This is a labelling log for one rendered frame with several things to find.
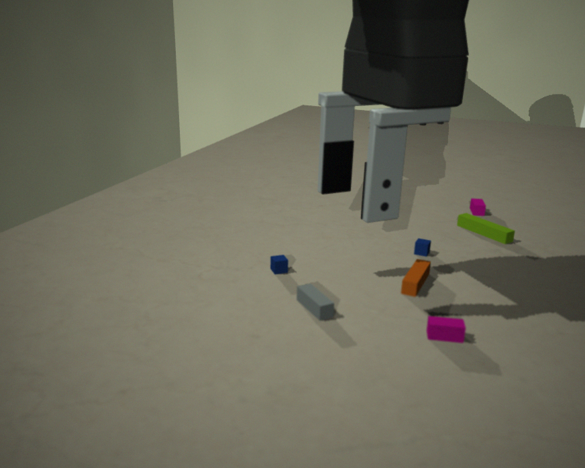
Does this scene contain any lime green rod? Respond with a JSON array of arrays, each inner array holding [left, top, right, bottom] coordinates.
[[457, 213, 515, 244]]

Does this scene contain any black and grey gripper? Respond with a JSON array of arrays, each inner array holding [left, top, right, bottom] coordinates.
[[317, 0, 469, 223]]

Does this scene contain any grey rectangular block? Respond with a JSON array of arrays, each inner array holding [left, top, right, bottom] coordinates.
[[297, 284, 334, 320]]

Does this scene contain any magenta block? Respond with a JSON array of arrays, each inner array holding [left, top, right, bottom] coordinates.
[[470, 198, 486, 216], [427, 316, 466, 343]]

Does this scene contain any small blue cube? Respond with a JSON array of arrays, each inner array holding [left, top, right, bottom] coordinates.
[[270, 255, 288, 274], [414, 238, 431, 257]]

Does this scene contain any orange rectangular block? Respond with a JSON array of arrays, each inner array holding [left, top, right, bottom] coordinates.
[[401, 259, 431, 297]]

